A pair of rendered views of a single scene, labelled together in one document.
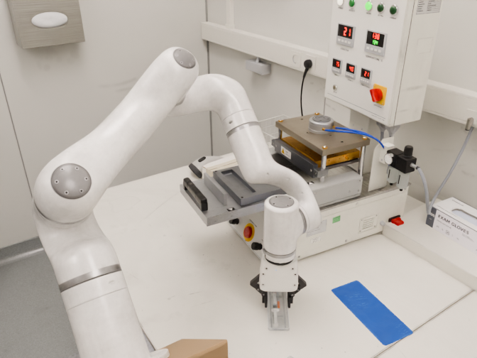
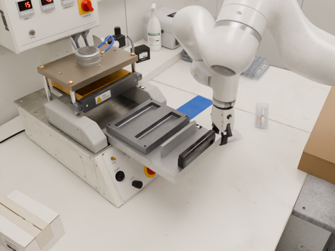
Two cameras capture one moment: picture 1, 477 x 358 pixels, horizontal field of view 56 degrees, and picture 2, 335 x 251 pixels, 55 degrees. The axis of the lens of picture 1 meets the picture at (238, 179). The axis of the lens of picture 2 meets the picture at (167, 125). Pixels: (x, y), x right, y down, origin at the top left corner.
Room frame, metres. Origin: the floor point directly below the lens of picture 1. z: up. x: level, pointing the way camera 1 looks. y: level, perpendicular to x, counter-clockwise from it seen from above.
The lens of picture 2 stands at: (1.49, 0.71, 1.58)
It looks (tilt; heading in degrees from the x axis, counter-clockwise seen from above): 37 degrees down; 247
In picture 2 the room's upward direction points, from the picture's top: straight up
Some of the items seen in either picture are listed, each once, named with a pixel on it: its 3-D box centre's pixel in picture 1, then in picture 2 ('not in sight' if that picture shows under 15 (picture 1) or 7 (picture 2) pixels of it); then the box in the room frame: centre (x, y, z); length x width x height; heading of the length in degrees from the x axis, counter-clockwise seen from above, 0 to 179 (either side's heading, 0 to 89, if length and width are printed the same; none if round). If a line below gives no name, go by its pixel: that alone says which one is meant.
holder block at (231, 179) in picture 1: (249, 181); (148, 123); (1.24, -0.04, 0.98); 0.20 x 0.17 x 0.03; 26
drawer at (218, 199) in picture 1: (236, 188); (160, 133); (1.22, 0.01, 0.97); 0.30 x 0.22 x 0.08; 116
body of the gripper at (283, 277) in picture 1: (278, 268); (222, 113); (0.93, -0.10, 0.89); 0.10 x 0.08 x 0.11; 88
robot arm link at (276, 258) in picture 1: (278, 250); (224, 99); (0.93, -0.10, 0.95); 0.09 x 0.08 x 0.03; 88
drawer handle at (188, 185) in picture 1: (194, 193); (197, 147); (1.16, 0.13, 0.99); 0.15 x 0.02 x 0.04; 26
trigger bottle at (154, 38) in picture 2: not in sight; (153, 28); (0.88, -0.94, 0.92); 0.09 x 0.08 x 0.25; 66
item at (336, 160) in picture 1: (320, 143); (92, 72); (1.35, -0.27, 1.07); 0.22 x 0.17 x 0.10; 26
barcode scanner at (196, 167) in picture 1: (211, 163); not in sight; (1.76, 0.12, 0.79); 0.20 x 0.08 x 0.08; 124
